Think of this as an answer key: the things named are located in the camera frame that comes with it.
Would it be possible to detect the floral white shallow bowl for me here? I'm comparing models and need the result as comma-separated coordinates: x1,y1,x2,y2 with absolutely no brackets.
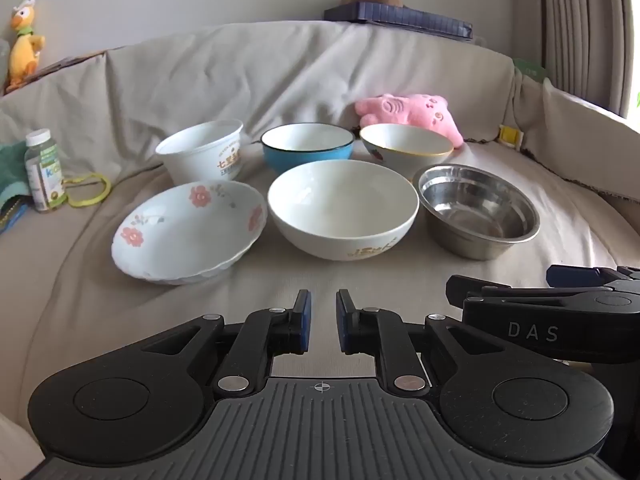
111,180,268,285

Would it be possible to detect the pink plush toy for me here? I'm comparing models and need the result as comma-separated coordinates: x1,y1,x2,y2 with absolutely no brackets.
355,93,464,148

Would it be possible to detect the green towel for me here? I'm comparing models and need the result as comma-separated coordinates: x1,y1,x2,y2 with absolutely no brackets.
0,141,32,234

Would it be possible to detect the yellow duck plush toy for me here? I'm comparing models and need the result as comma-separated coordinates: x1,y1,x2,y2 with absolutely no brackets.
6,0,46,91

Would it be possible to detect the beige curtain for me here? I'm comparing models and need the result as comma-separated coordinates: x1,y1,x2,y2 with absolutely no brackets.
542,0,634,117

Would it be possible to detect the yellow-green cord loop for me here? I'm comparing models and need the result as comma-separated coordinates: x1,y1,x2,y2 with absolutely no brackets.
60,172,113,209

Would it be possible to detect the kids vitamin bottle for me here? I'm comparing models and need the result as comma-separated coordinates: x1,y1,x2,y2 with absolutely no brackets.
24,129,67,212

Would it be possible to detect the large white ceramic bowl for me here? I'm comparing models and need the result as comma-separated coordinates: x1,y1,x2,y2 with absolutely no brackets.
267,159,420,261

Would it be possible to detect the white bowl yellow rim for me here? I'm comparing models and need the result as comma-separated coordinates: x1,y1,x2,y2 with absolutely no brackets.
360,124,454,177

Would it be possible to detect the blue enamel bowl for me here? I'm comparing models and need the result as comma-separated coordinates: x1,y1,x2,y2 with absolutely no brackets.
260,122,355,174

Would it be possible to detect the green object behind sofa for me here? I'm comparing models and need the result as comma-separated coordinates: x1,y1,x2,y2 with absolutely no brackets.
513,58,548,84

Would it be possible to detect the small yellow tag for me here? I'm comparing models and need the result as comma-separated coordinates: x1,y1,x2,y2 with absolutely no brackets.
498,125,524,151

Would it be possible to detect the dark blue book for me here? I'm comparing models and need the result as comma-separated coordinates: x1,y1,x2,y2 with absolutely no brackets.
323,2,474,41

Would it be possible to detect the stainless steel bowl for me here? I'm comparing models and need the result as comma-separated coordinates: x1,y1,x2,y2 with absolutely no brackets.
413,164,540,261

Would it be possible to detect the white plastic takeaway bowl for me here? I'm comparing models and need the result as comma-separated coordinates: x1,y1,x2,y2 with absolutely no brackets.
155,119,243,185

